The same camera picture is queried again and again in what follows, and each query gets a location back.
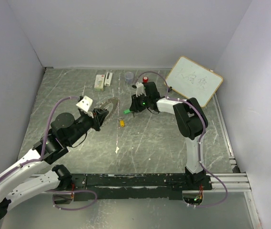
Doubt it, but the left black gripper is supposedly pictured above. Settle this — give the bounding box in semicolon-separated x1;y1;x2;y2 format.
67;106;109;145

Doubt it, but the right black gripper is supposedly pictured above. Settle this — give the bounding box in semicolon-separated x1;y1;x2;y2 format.
130;92;151;113

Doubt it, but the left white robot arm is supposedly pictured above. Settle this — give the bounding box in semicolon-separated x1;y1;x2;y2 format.
0;108;109;220

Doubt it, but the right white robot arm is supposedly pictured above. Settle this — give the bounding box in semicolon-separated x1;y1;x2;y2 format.
130;82;208;190

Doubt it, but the green white staple box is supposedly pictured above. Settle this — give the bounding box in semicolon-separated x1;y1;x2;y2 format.
94;74;105;91

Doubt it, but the clear plastic clip jar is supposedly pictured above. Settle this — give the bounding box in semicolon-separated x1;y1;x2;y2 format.
124;72;134;84

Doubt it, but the white stapler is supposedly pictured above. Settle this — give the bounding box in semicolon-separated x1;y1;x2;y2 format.
104;72;113;86

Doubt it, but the white framed whiteboard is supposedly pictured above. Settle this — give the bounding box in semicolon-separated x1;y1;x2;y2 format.
166;56;223;107

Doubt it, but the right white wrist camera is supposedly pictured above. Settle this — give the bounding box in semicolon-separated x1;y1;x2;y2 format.
132;82;144;97

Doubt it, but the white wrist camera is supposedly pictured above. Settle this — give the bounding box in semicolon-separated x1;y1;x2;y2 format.
132;82;144;97
76;96;96;118

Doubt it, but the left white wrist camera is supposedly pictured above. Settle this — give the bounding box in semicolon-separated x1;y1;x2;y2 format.
76;96;96;118

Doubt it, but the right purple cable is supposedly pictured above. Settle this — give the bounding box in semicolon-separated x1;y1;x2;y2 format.
134;71;229;208

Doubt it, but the purple cable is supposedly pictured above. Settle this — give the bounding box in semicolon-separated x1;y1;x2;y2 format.
0;95;83;194
134;71;229;208

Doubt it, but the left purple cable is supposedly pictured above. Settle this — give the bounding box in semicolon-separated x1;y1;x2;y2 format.
0;95;83;194

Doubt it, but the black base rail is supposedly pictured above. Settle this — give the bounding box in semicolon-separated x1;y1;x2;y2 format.
55;173;212;201

